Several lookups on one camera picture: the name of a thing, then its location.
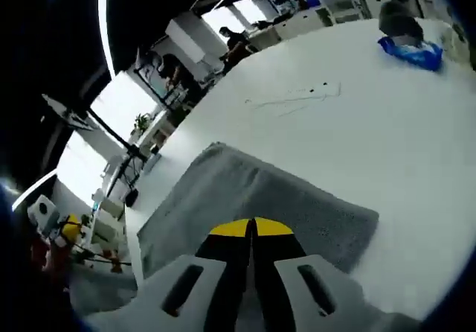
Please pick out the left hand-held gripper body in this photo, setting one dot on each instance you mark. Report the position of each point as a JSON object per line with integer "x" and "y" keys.
{"x": 42, "y": 213}

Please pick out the blue wipes packet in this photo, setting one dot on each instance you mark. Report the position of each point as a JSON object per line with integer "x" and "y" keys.
{"x": 411, "y": 54}

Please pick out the grey towel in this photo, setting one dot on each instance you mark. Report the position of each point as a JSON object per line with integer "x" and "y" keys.
{"x": 230, "y": 194}

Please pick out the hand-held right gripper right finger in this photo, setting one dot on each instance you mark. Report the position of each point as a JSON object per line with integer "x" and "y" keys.
{"x": 282, "y": 272}

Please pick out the dark grey cloth bundle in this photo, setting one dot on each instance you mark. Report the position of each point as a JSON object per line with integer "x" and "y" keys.
{"x": 399, "y": 23}

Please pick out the black tripod stand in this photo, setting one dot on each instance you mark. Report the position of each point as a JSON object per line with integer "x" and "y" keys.
{"x": 111, "y": 134}

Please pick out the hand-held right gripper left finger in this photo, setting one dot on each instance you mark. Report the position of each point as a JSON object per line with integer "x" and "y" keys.
{"x": 219, "y": 272}

